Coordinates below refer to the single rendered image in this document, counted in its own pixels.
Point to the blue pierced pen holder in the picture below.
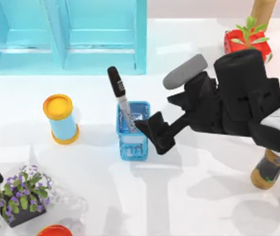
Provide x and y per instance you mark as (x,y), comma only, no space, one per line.
(133,147)

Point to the pale grey rounded box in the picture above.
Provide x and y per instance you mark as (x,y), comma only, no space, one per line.
(184,72)

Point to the black marker pen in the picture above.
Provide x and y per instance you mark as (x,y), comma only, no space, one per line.
(116,84)

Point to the red pot with green plant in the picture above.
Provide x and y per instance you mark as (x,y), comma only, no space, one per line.
(233,41)

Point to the blue can with yellow lids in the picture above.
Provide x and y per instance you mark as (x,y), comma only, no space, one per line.
(62,123)

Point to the light blue rack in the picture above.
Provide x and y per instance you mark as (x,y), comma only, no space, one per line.
(100,37)

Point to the brown wooden cylinder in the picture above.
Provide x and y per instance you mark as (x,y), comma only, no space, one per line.
(262,12)

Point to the red and orange lid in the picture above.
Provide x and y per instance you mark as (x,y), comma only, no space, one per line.
(55,231)

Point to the purple flower plant black pot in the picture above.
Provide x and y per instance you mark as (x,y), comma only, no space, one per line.
(22,196)

